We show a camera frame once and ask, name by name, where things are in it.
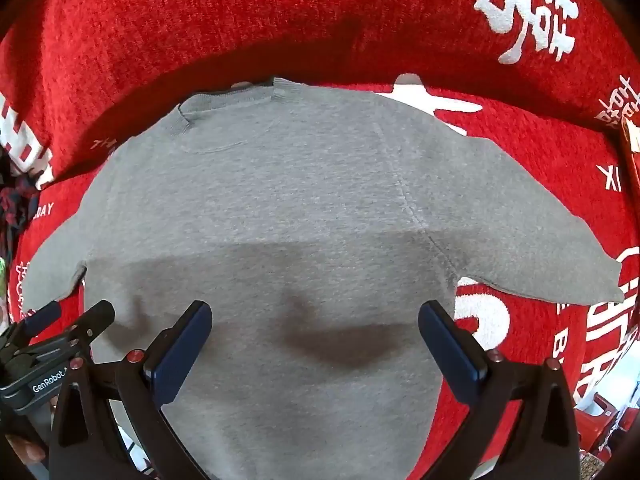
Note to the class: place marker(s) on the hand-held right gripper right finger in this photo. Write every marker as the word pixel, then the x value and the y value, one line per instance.
pixel 450 355

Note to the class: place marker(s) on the red box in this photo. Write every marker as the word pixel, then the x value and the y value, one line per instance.
pixel 602 412

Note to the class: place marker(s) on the red printed blanket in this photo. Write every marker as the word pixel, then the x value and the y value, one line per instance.
pixel 210 25

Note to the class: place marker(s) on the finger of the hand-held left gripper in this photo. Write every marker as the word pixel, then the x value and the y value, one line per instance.
pixel 44 316
pixel 92 322

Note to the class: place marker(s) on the person's left hand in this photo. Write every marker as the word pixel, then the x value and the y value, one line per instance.
pixel 25 450

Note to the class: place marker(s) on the dark plaid cloth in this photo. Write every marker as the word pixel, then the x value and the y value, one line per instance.
pixel 12 207

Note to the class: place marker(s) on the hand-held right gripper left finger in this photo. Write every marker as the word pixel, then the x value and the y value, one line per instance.
pixel 181 352

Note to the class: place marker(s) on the grey towel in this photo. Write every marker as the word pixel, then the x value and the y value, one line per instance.
pixel 280 220

